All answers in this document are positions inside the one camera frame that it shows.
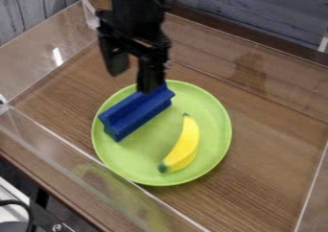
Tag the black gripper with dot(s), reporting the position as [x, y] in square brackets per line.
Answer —
[134, 19]

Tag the blue plastic block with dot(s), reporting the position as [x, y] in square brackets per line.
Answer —
[134, 111]

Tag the green round plate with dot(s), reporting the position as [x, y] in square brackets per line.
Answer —
[136, 156]

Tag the yellow toy banana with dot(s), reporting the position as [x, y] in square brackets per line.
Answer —
[182, 153]

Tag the clear acrylic enclosure wall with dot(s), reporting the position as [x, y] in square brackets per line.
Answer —
[269, 187]

